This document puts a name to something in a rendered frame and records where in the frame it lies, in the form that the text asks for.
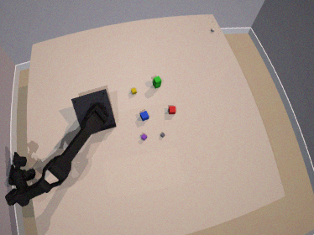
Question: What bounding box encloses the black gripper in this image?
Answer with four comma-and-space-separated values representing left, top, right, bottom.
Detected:
8, 152, 27, 185

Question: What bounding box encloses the blue block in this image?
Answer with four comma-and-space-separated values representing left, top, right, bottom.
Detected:
140, 111, 149, 121

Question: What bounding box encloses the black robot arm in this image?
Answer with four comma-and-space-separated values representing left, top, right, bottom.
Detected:
5, 102, 109, 206

